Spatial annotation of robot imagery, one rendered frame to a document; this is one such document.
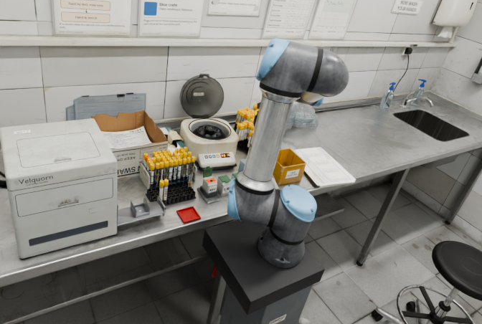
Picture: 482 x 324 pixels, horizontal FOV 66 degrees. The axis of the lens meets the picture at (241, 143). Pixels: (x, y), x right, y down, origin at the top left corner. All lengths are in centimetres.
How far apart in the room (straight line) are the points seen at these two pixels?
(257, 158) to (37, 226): 65
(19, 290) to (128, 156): 84
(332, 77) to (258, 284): 62
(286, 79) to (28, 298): 151
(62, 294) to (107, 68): 103
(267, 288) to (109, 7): 118
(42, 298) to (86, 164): 97
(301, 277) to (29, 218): 80
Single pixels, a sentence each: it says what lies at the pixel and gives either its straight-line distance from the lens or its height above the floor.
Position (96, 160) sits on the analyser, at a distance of 113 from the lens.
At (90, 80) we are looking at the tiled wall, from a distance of 171.
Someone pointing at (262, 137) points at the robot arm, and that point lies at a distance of 100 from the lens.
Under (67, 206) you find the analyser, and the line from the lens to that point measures 119.
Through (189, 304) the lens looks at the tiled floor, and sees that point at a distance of 224.
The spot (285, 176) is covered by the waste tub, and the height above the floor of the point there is 92.
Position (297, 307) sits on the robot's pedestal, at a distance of 141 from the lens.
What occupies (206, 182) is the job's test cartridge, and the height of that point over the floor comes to 95.
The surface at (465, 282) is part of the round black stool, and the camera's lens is 200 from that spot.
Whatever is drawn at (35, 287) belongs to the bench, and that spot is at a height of 27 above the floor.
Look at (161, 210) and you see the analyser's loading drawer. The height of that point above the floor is 92.
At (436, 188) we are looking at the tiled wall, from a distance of 363.
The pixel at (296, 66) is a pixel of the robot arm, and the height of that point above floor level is 154.
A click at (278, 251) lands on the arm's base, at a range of 118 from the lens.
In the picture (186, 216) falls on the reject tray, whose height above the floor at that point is 88.
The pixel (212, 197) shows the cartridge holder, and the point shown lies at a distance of 147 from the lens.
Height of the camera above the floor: 181
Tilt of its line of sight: 29 degrees down
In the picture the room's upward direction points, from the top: 11 degrees clockwise
